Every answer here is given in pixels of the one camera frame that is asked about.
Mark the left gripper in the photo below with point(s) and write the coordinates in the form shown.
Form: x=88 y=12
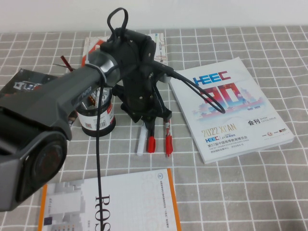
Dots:
x=139 y=91

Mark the red pen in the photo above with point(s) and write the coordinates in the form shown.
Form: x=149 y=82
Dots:
x=168 y=142

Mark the black marker with red caps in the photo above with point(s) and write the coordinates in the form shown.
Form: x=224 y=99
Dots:
x=151 y=145

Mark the all-white marker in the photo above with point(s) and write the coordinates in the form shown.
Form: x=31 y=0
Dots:
x=141 y=144

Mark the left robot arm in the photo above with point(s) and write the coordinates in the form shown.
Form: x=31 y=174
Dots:
x=36 y=108

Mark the black mesh pen holder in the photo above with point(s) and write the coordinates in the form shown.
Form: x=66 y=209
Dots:
x=96 y=131

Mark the black-capped white marker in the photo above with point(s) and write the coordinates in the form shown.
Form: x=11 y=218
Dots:
x=103 y=95

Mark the book with street map cover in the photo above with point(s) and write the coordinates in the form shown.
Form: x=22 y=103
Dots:
x=161 y=48

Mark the brown and black booklet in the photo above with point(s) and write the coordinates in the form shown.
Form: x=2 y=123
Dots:
x=72 y=119

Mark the orange-edged white ROS book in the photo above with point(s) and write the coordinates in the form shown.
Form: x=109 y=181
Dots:
x=132 y=204

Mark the white HEEC show catalogue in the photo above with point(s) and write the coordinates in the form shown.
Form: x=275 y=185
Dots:
x=240 y=144

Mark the grey checked tablecloth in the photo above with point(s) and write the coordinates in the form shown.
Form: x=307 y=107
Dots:
x=228 y=192

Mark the dark red pencil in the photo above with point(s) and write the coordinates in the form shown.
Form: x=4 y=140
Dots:
x=66 y=63

